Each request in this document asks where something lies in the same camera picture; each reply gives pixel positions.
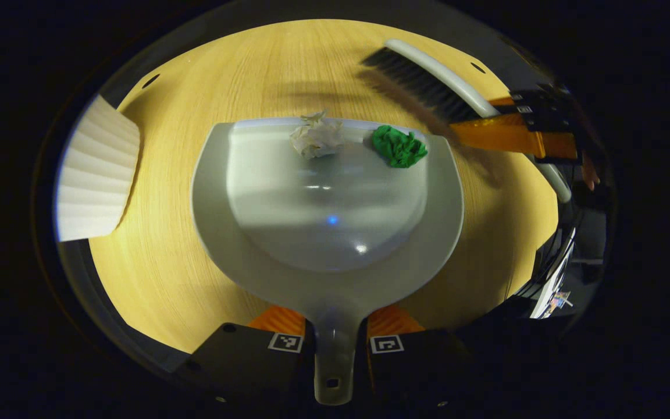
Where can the small white broom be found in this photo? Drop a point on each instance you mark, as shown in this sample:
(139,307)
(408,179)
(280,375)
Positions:
(445,73)

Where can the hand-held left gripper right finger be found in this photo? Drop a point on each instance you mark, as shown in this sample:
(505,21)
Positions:
(416,366)

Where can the green paper ball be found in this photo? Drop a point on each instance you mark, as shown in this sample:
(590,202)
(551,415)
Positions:
(399,146)

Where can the white ribbed cup garbage bin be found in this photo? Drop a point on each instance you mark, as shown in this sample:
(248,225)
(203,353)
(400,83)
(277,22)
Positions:
(96,174)

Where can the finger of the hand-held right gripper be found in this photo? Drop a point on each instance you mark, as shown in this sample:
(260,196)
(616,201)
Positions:
(541,100)
(509,134)

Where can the white plastic dustpan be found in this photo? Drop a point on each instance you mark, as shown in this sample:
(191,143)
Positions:
(323,233)

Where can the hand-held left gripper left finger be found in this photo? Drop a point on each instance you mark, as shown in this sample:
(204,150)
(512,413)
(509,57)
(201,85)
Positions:
(242,361)

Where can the white paper ball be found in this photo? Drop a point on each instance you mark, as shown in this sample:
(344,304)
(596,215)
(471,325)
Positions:
(317,138)

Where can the white printed papers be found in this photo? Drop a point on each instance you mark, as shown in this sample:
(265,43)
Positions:
(553,285)

